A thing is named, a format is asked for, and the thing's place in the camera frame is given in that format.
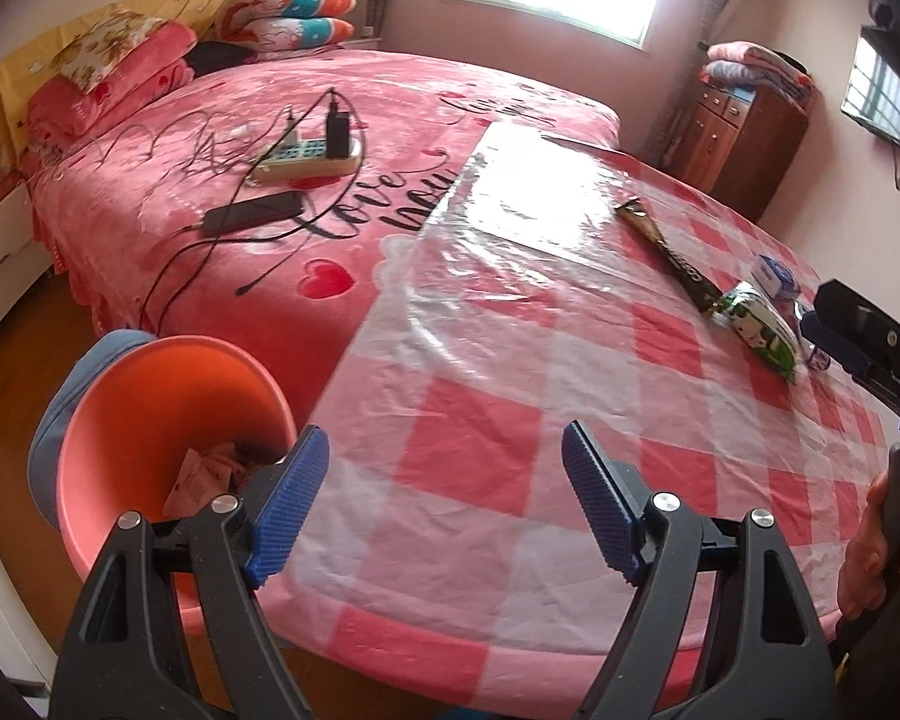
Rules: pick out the green snack packet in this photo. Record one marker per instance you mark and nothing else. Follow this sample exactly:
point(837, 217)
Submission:
point(761, 330)

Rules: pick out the floral blanket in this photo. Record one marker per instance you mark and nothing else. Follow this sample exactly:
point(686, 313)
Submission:
point(101, 45)

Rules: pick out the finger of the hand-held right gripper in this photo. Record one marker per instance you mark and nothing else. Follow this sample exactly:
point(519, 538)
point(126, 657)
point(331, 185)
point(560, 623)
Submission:
point(862, 322)
point(832, 345)

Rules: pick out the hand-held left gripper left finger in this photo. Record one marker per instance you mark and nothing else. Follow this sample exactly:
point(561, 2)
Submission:
point(289, 510)

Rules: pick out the small blue and white box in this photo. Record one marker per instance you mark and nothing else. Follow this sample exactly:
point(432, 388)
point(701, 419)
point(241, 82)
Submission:
point(774, 277)

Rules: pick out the blue plastic bin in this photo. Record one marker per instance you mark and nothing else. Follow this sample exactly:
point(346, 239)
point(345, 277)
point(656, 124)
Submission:
point(52, 435)

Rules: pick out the folded pink blanket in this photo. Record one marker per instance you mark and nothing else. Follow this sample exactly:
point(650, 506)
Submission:
point(112, 97)

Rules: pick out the wall television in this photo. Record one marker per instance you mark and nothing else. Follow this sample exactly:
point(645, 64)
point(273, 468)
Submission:
point(889, 97)

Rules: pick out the person's right hand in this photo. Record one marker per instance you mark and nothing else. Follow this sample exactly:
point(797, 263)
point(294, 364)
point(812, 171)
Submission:
point(864, 562)

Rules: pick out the pink heart bed blanket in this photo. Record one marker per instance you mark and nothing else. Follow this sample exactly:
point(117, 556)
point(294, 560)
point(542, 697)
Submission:
point(345, 90)

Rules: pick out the brown cone wrapper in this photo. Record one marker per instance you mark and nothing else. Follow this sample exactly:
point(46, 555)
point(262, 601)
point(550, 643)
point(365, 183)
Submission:
point(671, 255)

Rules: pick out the orange plastic bin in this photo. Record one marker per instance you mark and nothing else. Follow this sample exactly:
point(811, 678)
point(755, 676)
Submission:
point(165, 405)

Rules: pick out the yellow headboard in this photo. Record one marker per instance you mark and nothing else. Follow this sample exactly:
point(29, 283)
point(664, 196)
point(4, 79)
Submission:
point(37, 52)

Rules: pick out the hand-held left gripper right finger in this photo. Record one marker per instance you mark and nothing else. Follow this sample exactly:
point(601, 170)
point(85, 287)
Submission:
point(600, 510)

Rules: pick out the black cloth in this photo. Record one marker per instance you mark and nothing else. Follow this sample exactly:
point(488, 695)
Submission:
point(221, 58)

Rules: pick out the black phone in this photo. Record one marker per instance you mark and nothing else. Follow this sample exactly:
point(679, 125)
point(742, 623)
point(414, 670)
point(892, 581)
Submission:
point(251, 212)

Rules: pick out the black charger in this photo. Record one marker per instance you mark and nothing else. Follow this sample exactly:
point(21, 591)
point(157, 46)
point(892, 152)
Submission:
point(337, 135)

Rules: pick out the white nightstand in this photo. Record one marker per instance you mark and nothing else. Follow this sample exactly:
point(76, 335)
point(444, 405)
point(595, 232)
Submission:
point(4, 255)

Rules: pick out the pink paper packet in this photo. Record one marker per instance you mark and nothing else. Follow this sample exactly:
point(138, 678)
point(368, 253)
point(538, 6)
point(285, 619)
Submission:
point(195, 484)

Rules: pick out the white power strip with chargers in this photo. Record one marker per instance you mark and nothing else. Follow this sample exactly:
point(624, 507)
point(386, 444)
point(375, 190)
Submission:
point(300, 116)

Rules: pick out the white charger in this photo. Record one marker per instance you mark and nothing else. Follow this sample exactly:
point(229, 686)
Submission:
point(290, 136)

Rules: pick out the wooden cabinet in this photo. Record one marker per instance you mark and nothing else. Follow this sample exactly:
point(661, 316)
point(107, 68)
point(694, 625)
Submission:
point(750, 157)

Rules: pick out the small device above television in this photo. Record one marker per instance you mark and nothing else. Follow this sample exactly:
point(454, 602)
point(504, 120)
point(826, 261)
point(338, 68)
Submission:
point(881, 11)

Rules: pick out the stack of folded blankets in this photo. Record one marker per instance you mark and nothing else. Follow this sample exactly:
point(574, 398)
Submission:
point(757, 71)

